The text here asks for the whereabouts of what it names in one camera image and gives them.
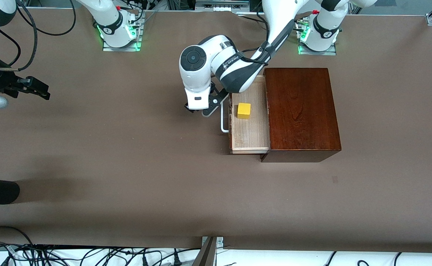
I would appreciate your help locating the metal table bracket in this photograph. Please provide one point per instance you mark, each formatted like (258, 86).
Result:
(209, 255)

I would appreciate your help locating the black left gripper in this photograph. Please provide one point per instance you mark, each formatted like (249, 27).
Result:
(186, 106)

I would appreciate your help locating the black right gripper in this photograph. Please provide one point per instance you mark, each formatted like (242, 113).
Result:
(0, 79)

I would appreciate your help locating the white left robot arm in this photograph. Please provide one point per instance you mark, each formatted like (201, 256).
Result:
(201, 70)

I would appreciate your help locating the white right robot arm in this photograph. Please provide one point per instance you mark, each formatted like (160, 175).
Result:
(112, 26)

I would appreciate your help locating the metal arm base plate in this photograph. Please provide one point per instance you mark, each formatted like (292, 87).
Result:
(332, 51)
(134, 47)

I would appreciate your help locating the brown paper table cover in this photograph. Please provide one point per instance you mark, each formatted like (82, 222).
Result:
(182, 177)

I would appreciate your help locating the dark brown wooden cabinet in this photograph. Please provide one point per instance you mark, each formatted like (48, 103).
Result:
(304, 111)

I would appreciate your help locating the yellow wooden block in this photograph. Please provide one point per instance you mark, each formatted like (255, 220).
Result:
(244, 111)

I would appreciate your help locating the aluminium rail with sockets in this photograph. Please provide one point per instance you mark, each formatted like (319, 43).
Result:
(221, 4)

